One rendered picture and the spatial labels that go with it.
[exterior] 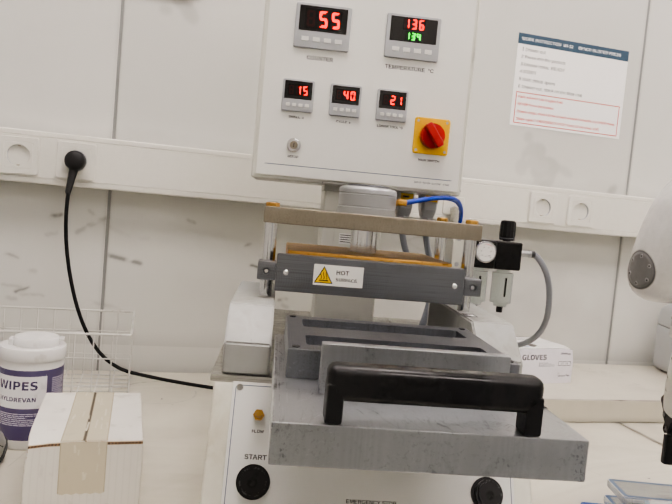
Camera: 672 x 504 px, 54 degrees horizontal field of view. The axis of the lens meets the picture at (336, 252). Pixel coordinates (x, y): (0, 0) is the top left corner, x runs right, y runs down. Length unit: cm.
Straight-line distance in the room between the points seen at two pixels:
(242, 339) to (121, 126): 77
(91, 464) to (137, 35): 89
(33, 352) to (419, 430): 63
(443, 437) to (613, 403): 96
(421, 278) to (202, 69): 77
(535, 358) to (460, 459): 95
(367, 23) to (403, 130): 17
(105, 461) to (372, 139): 58
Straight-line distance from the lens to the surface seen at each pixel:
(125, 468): 79
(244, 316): 72
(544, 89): 164
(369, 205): 85
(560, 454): 50
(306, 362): 55
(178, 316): 140
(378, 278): 79
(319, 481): 70
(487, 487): 73
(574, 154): 168
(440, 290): 81
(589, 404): 137
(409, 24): 106
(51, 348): 99
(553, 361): 144
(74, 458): 79
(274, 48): 103
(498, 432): 48
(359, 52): 104
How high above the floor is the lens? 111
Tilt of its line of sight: 4 degrees down
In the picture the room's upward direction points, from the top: 5 degrees clockwise
